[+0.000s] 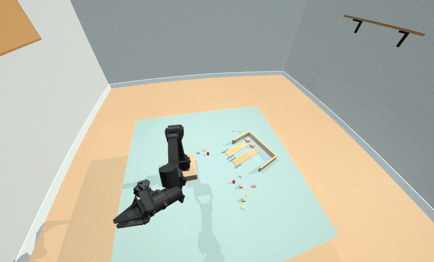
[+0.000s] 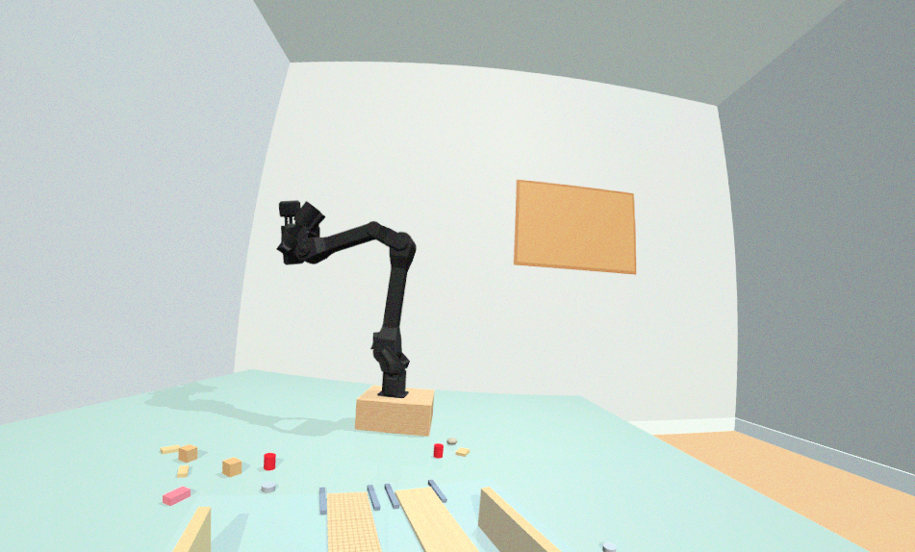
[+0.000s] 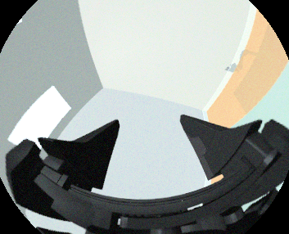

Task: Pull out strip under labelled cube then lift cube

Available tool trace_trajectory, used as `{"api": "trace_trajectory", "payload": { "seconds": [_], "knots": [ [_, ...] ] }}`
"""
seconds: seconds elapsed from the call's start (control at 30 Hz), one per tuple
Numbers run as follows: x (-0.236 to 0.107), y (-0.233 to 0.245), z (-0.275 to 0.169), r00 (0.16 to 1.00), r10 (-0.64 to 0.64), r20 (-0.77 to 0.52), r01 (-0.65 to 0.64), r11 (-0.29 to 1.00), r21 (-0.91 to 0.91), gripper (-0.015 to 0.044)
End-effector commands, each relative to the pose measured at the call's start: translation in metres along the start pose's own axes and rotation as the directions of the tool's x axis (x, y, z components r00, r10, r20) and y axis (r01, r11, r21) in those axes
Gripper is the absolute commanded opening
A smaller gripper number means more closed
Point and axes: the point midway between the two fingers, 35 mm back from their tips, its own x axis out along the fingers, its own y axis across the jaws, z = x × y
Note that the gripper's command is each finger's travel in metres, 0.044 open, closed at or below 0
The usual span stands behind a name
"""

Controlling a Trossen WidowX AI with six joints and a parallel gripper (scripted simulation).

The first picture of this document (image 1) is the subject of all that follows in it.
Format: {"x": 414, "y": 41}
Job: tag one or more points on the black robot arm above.
{"x": 171, "y": 174}

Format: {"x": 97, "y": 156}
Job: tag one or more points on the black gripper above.
{"x": 141, "y": 210}

